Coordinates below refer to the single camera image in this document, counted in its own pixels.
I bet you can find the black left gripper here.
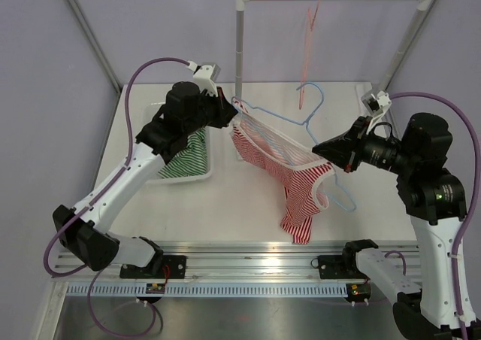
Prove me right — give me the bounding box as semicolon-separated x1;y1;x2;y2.
183;85;237;135

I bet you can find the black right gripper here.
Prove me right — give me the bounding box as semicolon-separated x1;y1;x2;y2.
315;117;418;176

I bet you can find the red striped tank top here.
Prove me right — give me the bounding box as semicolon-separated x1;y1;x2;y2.
231;109;334;244

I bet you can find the green striped tank top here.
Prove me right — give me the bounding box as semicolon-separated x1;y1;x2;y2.
158;129;208;179

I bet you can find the pink wire hanger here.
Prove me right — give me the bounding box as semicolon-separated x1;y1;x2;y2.
298;0;321;110

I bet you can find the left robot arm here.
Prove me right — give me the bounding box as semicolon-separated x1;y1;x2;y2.
53;81;237;278

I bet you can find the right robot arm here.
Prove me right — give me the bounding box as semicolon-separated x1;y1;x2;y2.
313;113;480;339

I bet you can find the clear plastic basket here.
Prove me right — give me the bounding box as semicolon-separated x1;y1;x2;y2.
147;127;213;184

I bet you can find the grey clothes rack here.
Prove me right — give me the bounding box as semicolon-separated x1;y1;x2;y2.
231;0;440;161

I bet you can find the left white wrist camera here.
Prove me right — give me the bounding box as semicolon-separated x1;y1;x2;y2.
187;61;220;97

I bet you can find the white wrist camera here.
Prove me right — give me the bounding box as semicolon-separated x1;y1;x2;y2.
362;90;392;132
187;61;220;97

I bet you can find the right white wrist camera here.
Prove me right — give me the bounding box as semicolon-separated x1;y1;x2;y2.
362;90;392;132

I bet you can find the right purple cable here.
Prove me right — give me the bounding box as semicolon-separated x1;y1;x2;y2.
383;91;481;340

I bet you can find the purple cable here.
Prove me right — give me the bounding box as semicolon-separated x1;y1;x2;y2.
383;91;481;340
43;56;196;335

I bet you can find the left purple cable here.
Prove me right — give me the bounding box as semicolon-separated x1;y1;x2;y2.
43;56;196;335

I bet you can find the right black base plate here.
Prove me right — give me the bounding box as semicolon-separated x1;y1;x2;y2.
310;255;365;280

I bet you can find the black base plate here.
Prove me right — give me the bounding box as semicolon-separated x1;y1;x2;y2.
119;255;187;280
310;255;365;280

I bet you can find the aluminium mounting rail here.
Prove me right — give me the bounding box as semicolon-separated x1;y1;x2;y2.
50;241;421;283

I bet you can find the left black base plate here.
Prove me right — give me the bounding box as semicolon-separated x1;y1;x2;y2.
119;255;187;280

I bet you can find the white slotted cable duct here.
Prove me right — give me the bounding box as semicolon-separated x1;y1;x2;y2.
67;282;347;298

